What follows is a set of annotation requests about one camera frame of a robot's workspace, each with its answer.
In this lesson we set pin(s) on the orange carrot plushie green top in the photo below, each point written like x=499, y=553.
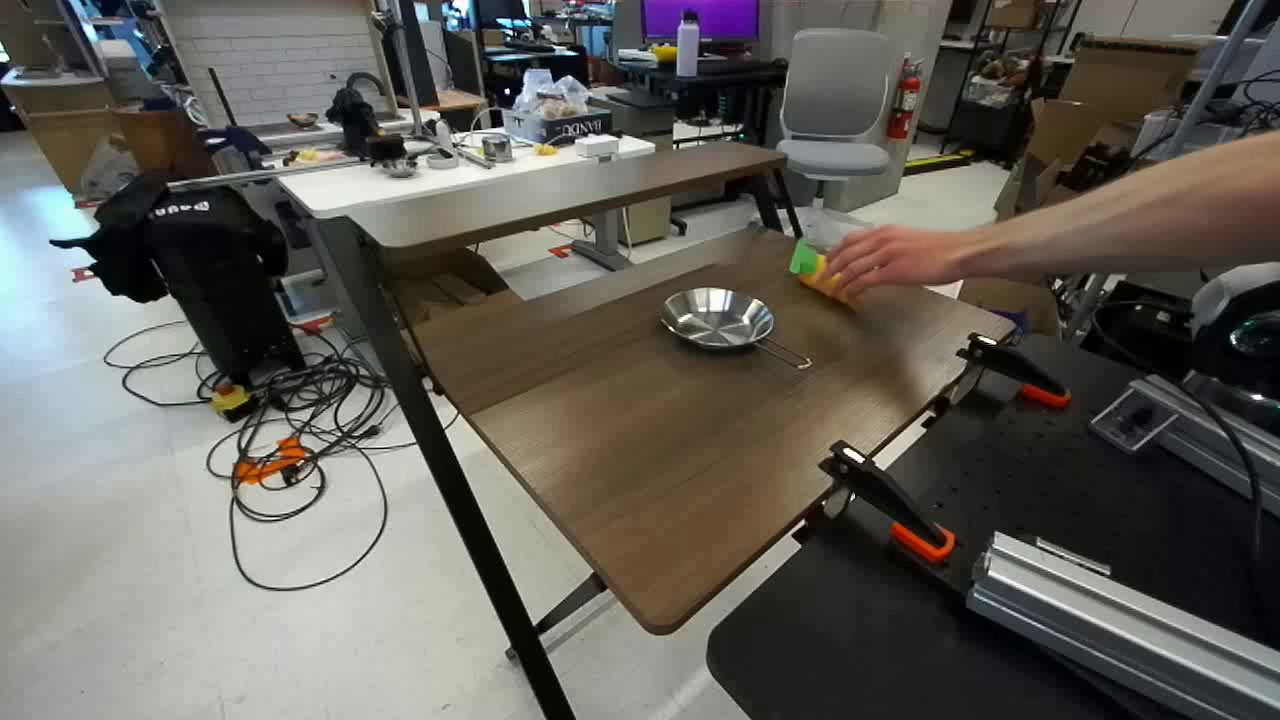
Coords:
x=809, y=258

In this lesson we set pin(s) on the small metal cup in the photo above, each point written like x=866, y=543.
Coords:
x=499, y=144

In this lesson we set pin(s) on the small silver metal pan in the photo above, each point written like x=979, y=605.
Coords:
x=717, y=316

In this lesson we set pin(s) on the red fire extinguisher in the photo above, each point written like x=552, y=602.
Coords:
x=906, y=101

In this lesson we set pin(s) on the black printed cardboard box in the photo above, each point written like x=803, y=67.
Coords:
x=579, y=127

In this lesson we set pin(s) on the white desk grey legs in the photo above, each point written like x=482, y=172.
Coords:
x=532, y=185

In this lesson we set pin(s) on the black desk device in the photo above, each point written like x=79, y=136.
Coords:
x=355, y=112

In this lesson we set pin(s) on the brown cardboard boxes stack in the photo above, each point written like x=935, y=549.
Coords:
x=1085, y=112

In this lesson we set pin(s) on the black table frame leg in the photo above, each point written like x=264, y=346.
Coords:
x=423, y=427

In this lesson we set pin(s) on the bare human hand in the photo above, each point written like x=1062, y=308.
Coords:
x=903, y=253

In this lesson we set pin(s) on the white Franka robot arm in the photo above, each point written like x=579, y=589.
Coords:
x=1241, y=313

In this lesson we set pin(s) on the monitor with purple screen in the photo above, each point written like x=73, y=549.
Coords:
x=702, y=19

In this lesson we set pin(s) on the clear plastic bag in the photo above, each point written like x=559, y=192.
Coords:
x=549, y=97

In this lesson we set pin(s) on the short aluminium extrusion rail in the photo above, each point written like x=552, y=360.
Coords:
x=1120, y=624

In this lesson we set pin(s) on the aluminium corner bracket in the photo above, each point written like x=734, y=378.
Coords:
x=1142, y=423

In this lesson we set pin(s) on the black perforated breadboard table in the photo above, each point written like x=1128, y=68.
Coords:
x=935, y=641

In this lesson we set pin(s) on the white perforated panel board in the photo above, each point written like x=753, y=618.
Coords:
x=274, y=52

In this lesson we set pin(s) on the white water bottle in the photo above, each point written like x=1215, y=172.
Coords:
x=687, y=45

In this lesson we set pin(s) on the black bag on stand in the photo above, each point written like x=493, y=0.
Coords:
x=207, y=263

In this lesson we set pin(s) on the grey office chair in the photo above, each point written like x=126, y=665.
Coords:
x=839, y=95

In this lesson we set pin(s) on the long aluminium extrusion rail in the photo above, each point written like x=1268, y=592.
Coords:
x=1221, y=457

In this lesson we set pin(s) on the brown cardboard box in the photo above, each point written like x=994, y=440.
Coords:
x=94, y=142

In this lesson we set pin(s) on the bare human forearm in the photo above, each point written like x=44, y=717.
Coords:
x=1144, y=203

